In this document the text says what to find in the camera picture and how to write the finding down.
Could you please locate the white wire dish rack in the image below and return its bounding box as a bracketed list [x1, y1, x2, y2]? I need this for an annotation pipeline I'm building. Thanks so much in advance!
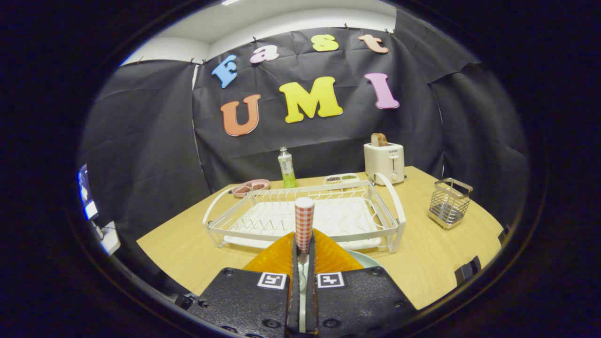
[202, 172, 407, 254]

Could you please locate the metal wire basket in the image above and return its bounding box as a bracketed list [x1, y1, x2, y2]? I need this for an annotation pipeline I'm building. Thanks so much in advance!
[427, 177, 474, 230]

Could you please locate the clear bottle with green liquid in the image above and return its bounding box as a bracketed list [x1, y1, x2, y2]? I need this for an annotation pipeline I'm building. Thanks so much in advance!
[277, 146, 297, 189]

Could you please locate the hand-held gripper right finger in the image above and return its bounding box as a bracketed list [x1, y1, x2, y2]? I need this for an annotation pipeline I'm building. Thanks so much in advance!
[307, 229, 418, 338]

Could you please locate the bright screen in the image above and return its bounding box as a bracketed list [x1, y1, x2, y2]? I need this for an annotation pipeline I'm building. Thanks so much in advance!
[77, 164, 98, 220]

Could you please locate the light green plate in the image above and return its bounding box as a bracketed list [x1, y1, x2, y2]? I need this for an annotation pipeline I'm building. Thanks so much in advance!
[298, 250, 386, 331]

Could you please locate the pink dish with beans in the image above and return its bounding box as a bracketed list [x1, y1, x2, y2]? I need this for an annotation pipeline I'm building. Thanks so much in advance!
[231, 179, 271, 198]

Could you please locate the white divided tray with beans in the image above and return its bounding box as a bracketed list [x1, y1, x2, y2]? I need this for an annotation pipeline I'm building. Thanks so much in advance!
[324, 173, 361, 185]

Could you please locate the black table clamp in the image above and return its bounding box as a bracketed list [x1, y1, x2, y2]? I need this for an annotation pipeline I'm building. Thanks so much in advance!
[455, 256, 482, 285]

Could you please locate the spoon with pink checkered handle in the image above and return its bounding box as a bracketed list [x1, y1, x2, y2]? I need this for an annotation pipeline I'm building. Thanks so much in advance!
[294, 197, 316, 292]

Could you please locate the white box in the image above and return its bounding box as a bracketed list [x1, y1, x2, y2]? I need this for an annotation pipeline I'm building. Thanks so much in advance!
[96, 221, 121, 256]

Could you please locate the white toaster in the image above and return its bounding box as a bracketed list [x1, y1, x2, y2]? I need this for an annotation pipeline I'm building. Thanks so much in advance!
[363, 142, 406, 185]

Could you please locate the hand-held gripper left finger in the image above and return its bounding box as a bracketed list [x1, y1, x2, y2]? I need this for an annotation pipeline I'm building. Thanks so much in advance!
[200, 231, 301, 338]

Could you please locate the black backdrop cloth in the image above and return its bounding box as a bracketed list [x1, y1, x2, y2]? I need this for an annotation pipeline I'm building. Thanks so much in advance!
[80, 9, 531, 282]

